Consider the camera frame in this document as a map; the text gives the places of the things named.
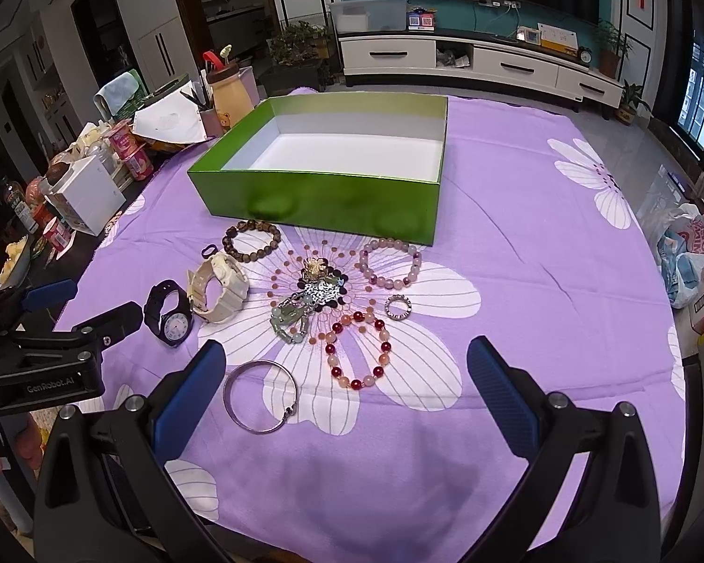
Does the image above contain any silver bangle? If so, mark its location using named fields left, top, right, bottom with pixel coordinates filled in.
left=222, top=360, right=300, bottom=436

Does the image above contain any potted plant left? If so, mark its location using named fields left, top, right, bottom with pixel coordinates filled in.
left=260, top=21, right=330, bottom=97

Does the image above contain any pen holder cup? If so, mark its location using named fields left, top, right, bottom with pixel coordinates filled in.
left=180, top=79, right=225, bottom=138

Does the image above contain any clear plastic storage bin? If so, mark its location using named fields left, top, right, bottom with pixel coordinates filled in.
left=330, top=0, right=409, bottom=36

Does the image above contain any brown wooden bead bracelet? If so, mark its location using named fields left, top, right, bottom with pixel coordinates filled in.
left=221, top=219, right=283, bottom=265

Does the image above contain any plastic bag of snacks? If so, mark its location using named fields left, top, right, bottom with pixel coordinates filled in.
left=641, top=204, right=704, bottom=309

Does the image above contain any white paper sheet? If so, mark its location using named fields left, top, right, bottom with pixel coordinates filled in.
left=132, top=90, right=208, bottom=145

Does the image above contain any green cardboard box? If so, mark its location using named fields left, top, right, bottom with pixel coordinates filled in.
left=188, top=91, right=449, bottom=245

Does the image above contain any purple floral tablecloth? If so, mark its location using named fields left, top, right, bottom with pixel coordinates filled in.
left=58, top=97, right=684, bottom=562

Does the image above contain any potted plant right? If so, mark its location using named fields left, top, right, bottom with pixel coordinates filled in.
left=595, top=19, right=632, bottom=79

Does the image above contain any black white bead necklace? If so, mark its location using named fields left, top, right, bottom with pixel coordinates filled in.
left=294, top=257, right=351, bottom=312

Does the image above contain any potted plant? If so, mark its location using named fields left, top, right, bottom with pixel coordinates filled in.
left=595, top=19, right=632, bottom=79
left=260, top=21, right=330, bottom=97

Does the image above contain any pink yogurt cup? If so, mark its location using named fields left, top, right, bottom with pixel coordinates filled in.
left=123, top=145, right=153, bottom=181
left=105, top=120, right=138, bottom=160

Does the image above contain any red pink bead bracelet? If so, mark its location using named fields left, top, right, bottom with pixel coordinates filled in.
left=321, top=309, right=394, bottom=392

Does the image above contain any cream white wristwatch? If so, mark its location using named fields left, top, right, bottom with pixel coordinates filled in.
left=186, top=251, right=250, bottom=323

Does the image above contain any white TV cabinet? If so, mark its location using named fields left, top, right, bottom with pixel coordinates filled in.
left=339, top=33, right=623, bottom=108

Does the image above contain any white small box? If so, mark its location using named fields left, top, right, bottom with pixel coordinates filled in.
left=45, top=156, right=124, bottom=236

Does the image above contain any yellow bear bottle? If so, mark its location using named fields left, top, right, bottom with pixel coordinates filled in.
left=203, top=45, right=254, bottom=129

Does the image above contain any small alarm clock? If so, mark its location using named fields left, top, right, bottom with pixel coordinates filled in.
left=577, top=47, right=593, bottom=66

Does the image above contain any black wristwatch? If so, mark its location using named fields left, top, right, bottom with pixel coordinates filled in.
left=143, top=280, right=193, bottom=347

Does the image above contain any small silver crystal ring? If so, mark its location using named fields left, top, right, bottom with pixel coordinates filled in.
left=383, top=293, right=412, bottom=322

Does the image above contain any green jade pendant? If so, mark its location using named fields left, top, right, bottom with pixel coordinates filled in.
left=269, top=297, right=310, bottom=344

